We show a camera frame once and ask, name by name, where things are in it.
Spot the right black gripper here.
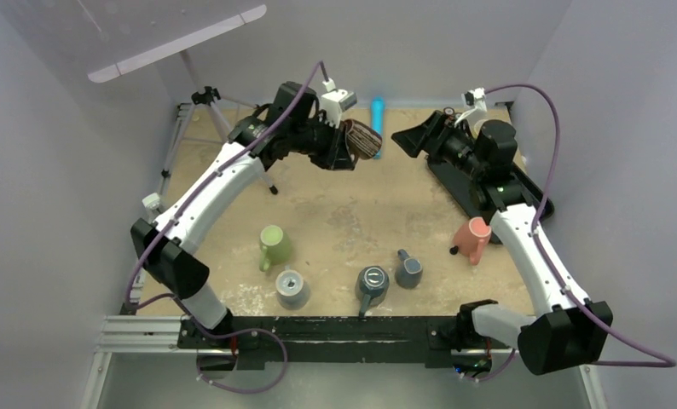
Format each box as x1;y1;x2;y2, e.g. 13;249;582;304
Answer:
391;111;486;180

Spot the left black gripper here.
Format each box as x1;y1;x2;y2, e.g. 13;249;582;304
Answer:
289;116;354;171

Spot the brown mug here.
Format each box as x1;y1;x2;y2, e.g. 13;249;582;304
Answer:
344;119;383;160

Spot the green mug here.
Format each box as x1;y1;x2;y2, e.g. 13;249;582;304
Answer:
258;225;293;272

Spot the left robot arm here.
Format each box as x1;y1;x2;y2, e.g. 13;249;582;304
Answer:
130;81;357;349

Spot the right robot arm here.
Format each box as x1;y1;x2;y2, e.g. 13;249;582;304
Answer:
391;111;613;375

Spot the pink mug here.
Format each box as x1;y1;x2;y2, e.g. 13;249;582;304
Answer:
449;217;492;266

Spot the dark blue-grey mug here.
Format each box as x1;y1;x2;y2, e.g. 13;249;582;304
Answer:
355;266;390;319

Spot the slate blue mug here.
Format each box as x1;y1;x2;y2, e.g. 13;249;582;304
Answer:
395;249;424;289

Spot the light grey mug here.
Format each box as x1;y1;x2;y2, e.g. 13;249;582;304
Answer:
275;268;310;310

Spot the blue cylinder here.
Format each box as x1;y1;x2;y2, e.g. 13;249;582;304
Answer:
370;97;385;159

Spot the black tray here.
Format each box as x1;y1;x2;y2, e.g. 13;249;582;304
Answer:
425;155;543;218

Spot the tripod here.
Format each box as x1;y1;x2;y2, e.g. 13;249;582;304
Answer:
158;86;259;194

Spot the overhead light panel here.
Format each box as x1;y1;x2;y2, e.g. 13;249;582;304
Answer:
87;1;267;84

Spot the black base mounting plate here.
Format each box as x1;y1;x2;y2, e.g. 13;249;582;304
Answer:
178;316;507;375

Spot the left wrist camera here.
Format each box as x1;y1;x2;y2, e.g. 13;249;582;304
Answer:
319;78;357;128

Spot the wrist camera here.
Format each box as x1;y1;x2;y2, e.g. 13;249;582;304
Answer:
319;78;357;128
454;87;488;127

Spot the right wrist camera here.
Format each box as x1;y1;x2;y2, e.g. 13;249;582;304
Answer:
454;87;488;127

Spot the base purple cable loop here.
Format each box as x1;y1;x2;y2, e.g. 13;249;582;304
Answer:
195;324;291;395

